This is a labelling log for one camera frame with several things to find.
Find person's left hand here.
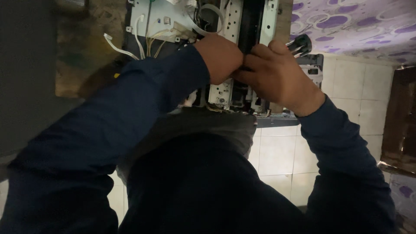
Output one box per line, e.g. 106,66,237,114
194,34,244,86

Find person's right hand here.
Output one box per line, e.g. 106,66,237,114
232,40,326,117

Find black printer roller bar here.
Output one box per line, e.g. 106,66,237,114
238,0,266,55

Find black-handled screwdriver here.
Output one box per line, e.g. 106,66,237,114
285,34,313,59

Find disassembled printer chassis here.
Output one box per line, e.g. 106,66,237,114
123,0,324,128

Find purple patterned cloth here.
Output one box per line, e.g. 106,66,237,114
290,0,416,67

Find white metal board plate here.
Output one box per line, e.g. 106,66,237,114
126,0,197,43

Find person's dark blue top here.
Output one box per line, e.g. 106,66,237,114
118,133,314,234

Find brown wooden furniture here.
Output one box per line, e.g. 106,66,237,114
378,65,416,177

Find translucent looped ribbon cable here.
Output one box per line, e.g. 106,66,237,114
194,3,225,36

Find white flat ribbon cable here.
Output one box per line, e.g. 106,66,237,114
103,33,140,61

